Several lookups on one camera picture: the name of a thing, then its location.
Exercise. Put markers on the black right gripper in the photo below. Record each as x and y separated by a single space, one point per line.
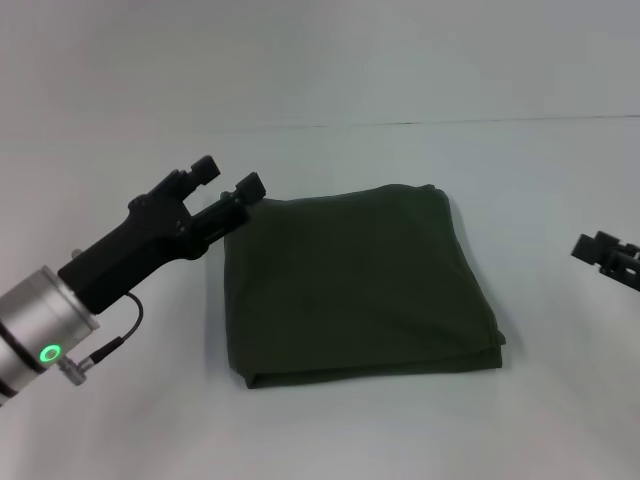
631 265

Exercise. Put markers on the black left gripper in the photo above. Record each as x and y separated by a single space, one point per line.
130 250

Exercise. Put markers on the dark green shirt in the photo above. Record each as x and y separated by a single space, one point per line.
360 285

